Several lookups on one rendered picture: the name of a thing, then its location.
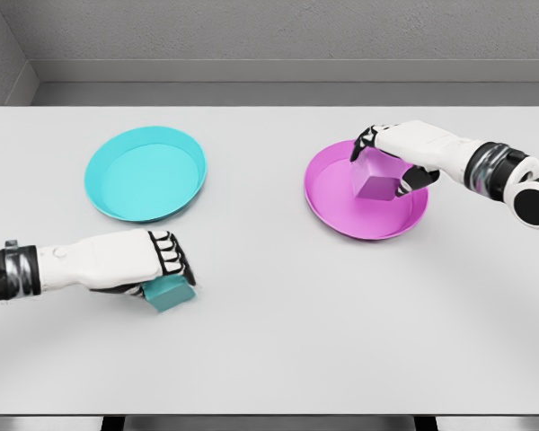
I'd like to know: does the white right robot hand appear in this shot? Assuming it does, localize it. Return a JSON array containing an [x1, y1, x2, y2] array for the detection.
[[349, 119, 442, 198]]

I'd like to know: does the magenta plate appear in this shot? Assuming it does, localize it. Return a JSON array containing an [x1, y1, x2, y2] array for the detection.
[[303, 139, 430, 242]]

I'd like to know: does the magenta block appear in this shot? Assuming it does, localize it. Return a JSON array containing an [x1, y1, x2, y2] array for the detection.
[[349, 147, 411, 202]]

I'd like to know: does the cyan plate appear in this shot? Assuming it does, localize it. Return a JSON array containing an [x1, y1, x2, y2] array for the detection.
[[84, 126, 208, 224]]

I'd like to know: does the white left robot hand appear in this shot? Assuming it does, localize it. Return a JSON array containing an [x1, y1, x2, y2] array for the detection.
[[74, 229, 198, 297]]

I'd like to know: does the cyan block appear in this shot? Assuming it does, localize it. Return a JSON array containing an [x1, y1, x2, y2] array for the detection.
[[142, 276, 196, 315]]

